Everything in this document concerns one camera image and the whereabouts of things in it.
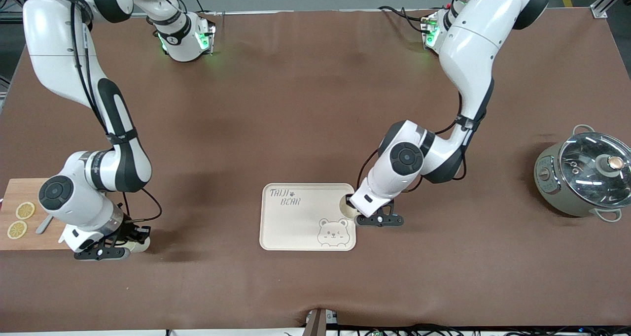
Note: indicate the beige bear print tray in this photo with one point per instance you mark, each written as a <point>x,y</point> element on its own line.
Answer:
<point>296,227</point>

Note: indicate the grey table edge bracket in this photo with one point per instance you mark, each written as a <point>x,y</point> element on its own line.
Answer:
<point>319,322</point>

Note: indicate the green electric cooking pot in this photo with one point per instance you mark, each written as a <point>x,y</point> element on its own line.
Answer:
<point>552,193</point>

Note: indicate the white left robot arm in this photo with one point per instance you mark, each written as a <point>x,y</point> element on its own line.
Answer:
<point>473,45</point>

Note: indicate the grey plastic knife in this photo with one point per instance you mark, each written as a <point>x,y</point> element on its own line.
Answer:
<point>42,227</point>

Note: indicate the brown table cover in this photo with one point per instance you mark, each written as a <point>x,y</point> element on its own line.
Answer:
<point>315,104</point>

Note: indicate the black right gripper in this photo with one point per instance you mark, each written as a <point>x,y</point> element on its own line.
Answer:
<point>129,231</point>

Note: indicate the yellow lemon slice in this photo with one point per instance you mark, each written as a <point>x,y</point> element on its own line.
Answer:
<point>17,230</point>
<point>25,210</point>

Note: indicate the glass pot lid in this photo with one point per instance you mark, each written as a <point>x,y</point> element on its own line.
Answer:
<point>591,183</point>

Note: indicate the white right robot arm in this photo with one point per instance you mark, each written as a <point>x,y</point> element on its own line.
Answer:
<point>59,30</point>

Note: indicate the wooden cutting board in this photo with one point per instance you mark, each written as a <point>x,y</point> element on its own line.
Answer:
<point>29,242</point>

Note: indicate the white IKEA cup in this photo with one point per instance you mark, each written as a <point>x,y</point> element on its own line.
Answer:
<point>140,248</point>
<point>345,213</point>

